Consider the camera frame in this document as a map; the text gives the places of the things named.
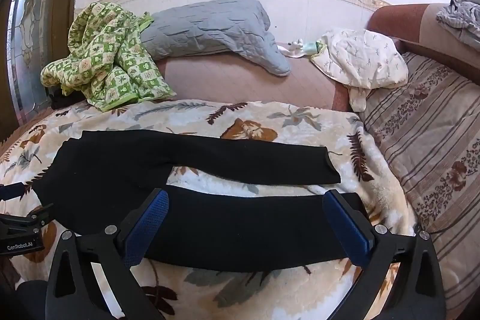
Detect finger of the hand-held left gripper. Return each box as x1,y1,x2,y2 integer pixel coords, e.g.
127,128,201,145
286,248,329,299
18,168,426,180
0,182,25,201

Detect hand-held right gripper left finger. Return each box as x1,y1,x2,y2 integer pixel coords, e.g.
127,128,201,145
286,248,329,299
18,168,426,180
45,188,170,320

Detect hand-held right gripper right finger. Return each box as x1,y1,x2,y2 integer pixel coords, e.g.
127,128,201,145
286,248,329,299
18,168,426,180
322,189,448,320

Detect black pants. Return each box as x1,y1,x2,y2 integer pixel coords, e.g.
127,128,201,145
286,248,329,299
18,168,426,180
33,130,370,273

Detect person's dark trouser leg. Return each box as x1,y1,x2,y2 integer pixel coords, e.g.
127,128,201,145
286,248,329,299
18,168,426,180
14,280,49,320

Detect leaf print fleece blanket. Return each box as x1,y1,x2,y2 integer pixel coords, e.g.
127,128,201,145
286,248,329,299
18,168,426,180
0,100,419,320

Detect brown bed mattress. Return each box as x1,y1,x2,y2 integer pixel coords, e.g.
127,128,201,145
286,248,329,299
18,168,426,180
153,42,355,111

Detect green patterned quilt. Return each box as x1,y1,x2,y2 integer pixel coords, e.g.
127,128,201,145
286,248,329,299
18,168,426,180
40,1,177,113

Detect white printed cloth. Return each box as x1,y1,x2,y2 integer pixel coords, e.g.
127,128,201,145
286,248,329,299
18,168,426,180
310,28,409,113

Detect pale green packet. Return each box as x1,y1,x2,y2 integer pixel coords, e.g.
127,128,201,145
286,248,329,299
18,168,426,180
302,40,326,55

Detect small white object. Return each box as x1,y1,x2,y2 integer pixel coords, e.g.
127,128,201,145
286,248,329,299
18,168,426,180
278,39,312,59

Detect grey quilted pillow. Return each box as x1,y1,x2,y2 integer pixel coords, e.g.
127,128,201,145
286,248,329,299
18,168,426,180
140,0,292,76

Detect brown headboard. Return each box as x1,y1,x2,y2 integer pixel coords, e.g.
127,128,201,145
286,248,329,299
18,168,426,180
365,3,480,82

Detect grey garment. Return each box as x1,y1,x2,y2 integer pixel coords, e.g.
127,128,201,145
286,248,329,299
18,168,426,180
436,0,480,51

